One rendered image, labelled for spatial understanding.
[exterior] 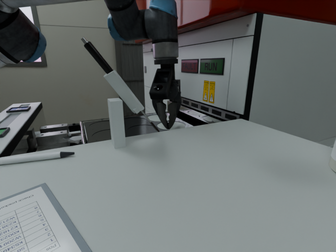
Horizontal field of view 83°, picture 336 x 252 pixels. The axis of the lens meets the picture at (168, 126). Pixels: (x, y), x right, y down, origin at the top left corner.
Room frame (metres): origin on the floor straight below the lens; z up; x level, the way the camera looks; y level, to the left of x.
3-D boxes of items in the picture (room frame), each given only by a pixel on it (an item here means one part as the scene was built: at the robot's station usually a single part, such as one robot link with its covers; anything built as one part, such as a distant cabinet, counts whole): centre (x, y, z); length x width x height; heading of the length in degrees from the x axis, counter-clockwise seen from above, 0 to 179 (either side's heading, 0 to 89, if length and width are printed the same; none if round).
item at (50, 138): (0.53, 0.35, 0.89); 0.08 x 0.03 x 0.03; 116
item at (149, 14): (0.60, 0.01, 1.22); 0.09 x 0.08 x 0.11; 80
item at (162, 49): (0.60, 0.01, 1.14); 0.08 x 0.08 x 0.05
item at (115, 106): (0.33, 0.08, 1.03); 0.06 x 0.04 x 0.13; 116
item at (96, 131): (0.60, 0.08, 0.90); 0.34 x 0.34 x 0.01; 26
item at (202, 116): (0.70, -0.10, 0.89); 0.44 x 0.02 x 0.10; 26
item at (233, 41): (0.87, -0.03, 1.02); 0.81 x 0.03 x 0.40; 26
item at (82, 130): (0.52, 0.25, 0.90); 0.38 x 0.01 x 0.01; 26
